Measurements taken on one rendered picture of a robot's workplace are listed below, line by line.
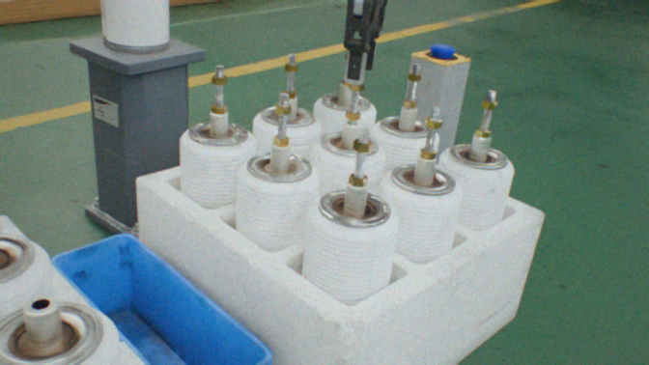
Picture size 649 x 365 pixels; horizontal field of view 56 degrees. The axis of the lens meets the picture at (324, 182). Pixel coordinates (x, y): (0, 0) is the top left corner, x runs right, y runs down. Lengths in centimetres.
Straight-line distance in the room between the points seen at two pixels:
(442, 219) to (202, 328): 30
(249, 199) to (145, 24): 36
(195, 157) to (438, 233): 30
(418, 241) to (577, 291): 43
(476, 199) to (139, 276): 44
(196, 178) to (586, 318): 61
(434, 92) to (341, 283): 46
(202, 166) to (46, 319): 36
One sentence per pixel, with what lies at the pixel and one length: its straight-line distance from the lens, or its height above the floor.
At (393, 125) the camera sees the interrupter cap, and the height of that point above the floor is 25.
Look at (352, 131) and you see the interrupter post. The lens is 77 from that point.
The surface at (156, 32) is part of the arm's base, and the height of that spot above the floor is 33.
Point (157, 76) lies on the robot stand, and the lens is 94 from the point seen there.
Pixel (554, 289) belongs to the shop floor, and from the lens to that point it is 106.
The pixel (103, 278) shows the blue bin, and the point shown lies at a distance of 85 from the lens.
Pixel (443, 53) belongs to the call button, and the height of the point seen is 32.
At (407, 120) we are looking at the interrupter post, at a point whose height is 27.
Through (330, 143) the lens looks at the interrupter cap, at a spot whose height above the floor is 25.
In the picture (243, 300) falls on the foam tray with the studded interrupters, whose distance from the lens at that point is 70.
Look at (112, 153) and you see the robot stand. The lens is 100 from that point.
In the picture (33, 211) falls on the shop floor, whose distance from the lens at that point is 115.
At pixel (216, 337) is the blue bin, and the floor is 8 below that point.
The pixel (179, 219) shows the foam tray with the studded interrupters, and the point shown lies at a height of 17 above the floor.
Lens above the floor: 55
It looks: 26 degrees down
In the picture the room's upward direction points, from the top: 6 degrees clockwise
